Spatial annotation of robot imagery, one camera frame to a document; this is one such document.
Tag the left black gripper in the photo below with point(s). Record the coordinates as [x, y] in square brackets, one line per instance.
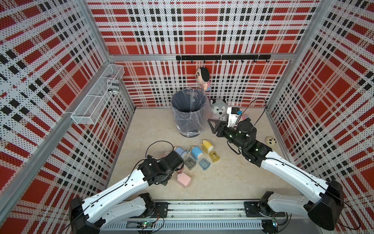
[166, 181]

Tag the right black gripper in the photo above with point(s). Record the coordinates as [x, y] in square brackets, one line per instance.
[220, 125]

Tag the yellow pencil sharpener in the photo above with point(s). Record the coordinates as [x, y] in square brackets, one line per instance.
[207, 147]

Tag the pink sharpener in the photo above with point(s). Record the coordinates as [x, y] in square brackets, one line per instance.
[184, 180]

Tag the blue sharpener front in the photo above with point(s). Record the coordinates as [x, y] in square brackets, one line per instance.
[181, 152]

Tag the blue sharpener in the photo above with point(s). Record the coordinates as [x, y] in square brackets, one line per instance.
[181, 152]
[196, 153]

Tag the grey bin with plastic liner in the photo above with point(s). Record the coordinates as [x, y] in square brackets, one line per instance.
[191, 110]

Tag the translucent grey sharpener tray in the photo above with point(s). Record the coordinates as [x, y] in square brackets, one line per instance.
[190, 163]

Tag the translucent blue sharpener tray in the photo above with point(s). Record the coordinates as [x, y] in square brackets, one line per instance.
[204, 164]

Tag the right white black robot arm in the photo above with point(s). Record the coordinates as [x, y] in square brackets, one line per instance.
[320, 201]

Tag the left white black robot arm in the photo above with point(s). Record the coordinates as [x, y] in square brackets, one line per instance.
[91, 215]

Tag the husky plush toy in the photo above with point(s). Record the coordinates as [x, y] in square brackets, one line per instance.
[219, 109]

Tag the lying cartoon boy doll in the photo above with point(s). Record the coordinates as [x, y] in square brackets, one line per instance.
[243, 117]

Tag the cream panda face ball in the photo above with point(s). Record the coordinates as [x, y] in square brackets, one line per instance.
[270, 141]

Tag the hanging cartoon boy doll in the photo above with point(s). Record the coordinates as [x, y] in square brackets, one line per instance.
[203, 78]

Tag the left green circuit board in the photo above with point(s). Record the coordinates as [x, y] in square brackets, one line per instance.
[144, 225]

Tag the green circuit board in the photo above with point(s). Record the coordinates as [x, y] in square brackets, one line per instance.
[270, 226]
[144, 225]

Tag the black white can in basket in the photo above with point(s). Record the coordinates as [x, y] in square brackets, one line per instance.
[113, 85]

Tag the right green circuit board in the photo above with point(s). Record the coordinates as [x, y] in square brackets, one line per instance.
[270, 226]

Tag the black wall hook rail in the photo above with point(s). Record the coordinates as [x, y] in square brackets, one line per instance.
[222, 57]

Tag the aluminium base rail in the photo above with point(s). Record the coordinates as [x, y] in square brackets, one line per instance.
[213, 215]

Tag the white wire wall basket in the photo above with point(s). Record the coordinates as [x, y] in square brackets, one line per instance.
[90, 109]

